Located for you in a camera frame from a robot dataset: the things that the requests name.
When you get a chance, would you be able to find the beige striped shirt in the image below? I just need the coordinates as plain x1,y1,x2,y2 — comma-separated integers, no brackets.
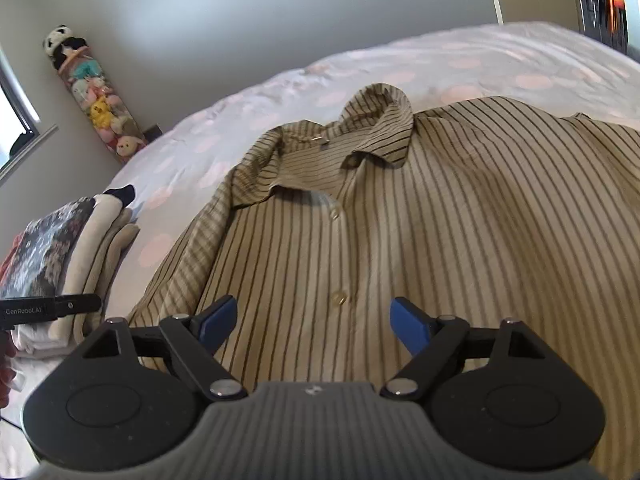
127,82,640,396

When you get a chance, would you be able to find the stack of folded clothes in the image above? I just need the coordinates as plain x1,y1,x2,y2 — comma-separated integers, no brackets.
1,184,139,359

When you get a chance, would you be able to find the person's left hand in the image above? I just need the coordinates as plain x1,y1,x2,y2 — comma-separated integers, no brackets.
0,332,16,408

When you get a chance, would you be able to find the plush toy hanging column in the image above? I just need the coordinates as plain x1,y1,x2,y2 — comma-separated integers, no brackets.
42,25,148,164

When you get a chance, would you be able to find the pink dotted bed sheet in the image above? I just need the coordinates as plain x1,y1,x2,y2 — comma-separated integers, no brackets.
0,20,640,480

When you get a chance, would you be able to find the black sliding wardrobe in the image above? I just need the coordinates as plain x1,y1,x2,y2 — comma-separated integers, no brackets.
578,0,639,62

